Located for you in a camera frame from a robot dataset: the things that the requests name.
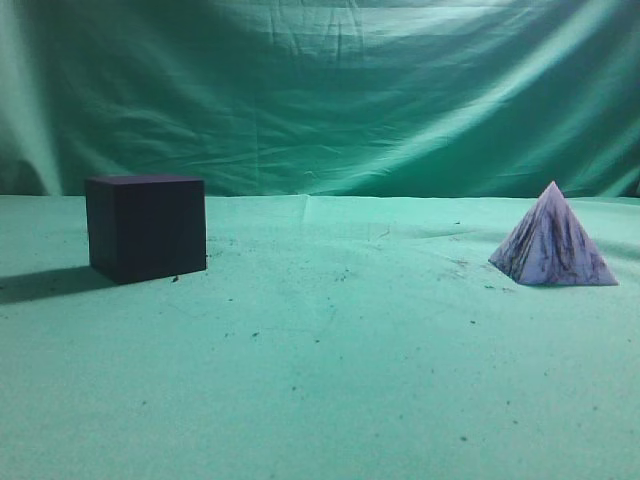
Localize white purple-streaked square pyramid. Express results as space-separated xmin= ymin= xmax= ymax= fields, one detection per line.
xmin=489 ymin=182 xmax=619 ymax=286

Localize dark purple cube block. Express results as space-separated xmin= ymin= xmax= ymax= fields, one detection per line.
xmin=84 ymin=175 xmax=207 ymax=284

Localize green table cloth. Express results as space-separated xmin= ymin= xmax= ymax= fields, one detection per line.
xmin=1 ymin=196 xmax=639 ymax=479

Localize green backdrop cloth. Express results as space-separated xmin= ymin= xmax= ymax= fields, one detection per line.
xmin=1 ymin=1 xmax=639 ymax=198

